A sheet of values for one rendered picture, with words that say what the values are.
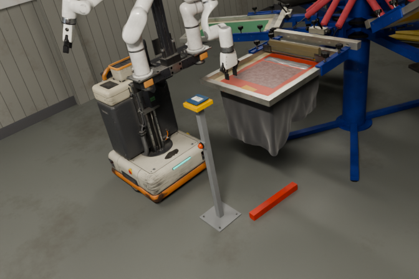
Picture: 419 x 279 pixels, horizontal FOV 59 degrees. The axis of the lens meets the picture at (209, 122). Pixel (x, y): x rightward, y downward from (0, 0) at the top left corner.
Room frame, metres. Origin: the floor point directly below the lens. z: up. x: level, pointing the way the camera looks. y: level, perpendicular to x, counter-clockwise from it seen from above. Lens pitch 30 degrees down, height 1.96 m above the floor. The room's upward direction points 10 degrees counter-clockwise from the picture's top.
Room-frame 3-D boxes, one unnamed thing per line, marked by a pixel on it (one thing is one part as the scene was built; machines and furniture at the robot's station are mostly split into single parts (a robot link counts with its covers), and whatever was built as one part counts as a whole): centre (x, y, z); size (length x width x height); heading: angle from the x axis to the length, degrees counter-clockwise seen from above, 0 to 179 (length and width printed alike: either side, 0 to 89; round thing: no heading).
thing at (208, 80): (2.24, -0.48, 0.97); 0.79 x 0.58 x 0.04; 127
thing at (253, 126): (2.06, -0.24, 0.74); 0.45 x 0.03 x 0.43; 37
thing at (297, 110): (2.04, -0.56, 0.74); 0.46 x 0.04 x 0.42; 127
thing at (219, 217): (2.00, 0.05, 0.48); 0.22 x 0.22 x 0.96; 37
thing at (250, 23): (3.23, -0.49, 1.05); 1.08 x 0.61 x 0.23; 67
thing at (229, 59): (2.02, -0.17, 1.18); 0.10 x 0.08 x 0.11; 127
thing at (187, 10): (2.40, -0.01, 1.37); 0.13 x 0.10 x 0.16; 115
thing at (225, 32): (2.05, -0.17, 1.31); 0.15 x 0.10 x 0.11; 25
